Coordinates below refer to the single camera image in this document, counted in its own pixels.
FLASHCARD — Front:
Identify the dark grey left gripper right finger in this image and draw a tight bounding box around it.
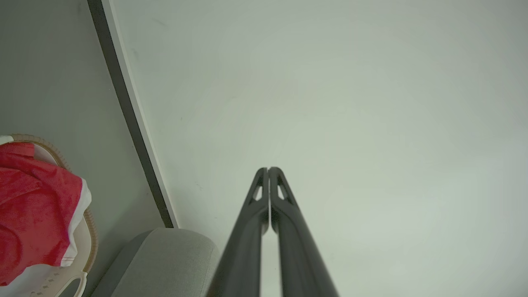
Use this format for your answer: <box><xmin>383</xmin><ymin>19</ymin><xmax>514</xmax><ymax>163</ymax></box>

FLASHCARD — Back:
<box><xmin>270</xmin><ymin>167</ymin><xmax>339</xmax><ymax>297</ymax></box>

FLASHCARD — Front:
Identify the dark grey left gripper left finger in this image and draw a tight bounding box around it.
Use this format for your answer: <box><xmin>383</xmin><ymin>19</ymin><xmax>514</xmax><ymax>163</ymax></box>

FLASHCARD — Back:
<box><xmin>206</xmin><ymin>167</ymin><xmax>269</xmax><ymax>297</ymax></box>

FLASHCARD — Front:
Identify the red jersey with white trim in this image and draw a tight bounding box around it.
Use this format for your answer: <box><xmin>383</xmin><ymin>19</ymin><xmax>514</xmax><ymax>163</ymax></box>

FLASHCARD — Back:
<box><xmin>0</xmin><ymin>142</ymin><xmax>92</xmax><ymax>286</ymax></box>

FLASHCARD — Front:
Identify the cream laundry basket brown rim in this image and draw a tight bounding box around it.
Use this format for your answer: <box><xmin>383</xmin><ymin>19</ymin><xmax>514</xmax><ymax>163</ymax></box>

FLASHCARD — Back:
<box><xmin>0</xmin><ymin>134</ymin><xmax>99</xmax><ymax>297</ymax></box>

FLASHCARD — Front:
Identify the grey fabric sofa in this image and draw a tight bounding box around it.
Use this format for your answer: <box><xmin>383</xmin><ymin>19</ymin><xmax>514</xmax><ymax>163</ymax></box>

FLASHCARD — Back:
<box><xmin>90</xmin><ymin>228</ymin><xmax>221</xmax><ymax>297</ymax></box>

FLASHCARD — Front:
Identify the black baseboard strip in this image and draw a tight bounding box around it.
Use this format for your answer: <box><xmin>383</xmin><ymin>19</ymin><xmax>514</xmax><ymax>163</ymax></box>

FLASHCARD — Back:
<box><xmin>87</xmin><ymin>0</ymin><xmax>174</xmax><ymax>229</ymax></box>

